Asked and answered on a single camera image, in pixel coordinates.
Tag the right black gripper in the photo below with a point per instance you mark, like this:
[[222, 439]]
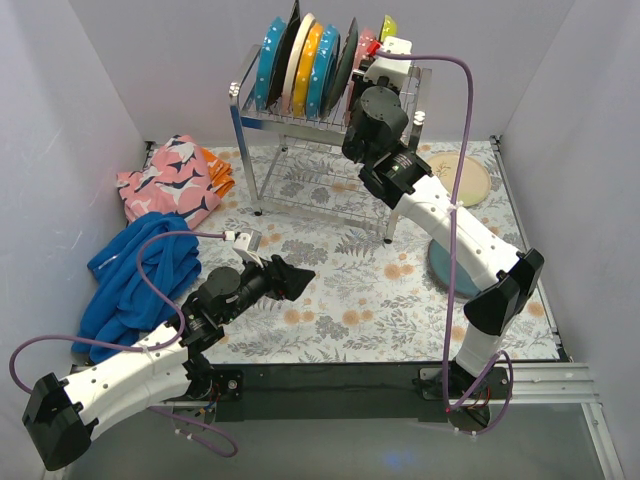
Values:
[[358, 76]]

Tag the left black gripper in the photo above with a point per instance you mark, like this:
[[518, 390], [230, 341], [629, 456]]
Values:
[[275, 279]]

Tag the pink dotted plate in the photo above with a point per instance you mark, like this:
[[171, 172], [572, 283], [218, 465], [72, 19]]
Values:
[[366, 37]]

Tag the lime green dotted plate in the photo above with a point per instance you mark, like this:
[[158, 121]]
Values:
[[388, 28]]

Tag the teal floral plate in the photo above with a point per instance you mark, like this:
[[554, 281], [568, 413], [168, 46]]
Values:
[[438, 268]]

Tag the beige plate with sprig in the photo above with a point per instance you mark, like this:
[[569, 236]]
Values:
[[475, 183]]

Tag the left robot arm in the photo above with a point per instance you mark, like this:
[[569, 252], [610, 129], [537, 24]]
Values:
[[64, 416]]

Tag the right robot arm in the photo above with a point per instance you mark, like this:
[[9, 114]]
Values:
[[393, 172]]

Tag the steel dish rack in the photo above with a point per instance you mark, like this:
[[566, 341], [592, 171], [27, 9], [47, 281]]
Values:
[[295, 166]]

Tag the dark green brown plate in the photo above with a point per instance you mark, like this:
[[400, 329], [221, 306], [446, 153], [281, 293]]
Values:
[[343, 69]]

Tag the blue dotted plate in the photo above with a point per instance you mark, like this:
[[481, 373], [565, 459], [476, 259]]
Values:
[[323, 70], [267, 60]]

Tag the orange dotted plate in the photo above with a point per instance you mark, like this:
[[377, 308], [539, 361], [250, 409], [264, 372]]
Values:
[[306, 62]]

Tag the cream white plate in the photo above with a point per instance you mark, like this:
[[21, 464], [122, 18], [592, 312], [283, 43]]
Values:
[[306, 24]]

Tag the black square plate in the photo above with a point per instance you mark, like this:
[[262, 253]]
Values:
[[284, 51]]

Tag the floral table mat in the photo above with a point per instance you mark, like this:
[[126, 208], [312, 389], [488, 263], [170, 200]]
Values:
[[369, 301]]

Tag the leftmost blue dotted plate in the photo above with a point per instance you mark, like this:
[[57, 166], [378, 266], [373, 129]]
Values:
[[267, 60]]

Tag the orange cloth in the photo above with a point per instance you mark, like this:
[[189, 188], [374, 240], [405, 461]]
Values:
[[220, 173]]

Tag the pink whale pattern cloth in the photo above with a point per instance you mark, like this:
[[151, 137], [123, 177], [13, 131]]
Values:
[[175, 181]]

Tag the blue fleece cloth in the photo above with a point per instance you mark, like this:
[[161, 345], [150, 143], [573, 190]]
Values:
[[124, 306]]

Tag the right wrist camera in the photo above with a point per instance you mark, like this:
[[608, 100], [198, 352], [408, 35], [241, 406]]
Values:
[[395, 71]]

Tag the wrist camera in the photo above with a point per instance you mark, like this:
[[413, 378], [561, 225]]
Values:
[[246, 245], [395, 71]]

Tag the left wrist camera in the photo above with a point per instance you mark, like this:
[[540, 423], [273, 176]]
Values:
[[246, 245]]

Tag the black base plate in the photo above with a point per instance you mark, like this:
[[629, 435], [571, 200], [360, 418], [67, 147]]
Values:
[[324, 391]]

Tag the aluminium frame rail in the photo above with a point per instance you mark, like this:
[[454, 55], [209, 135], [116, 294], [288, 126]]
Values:
[[553, 383]]

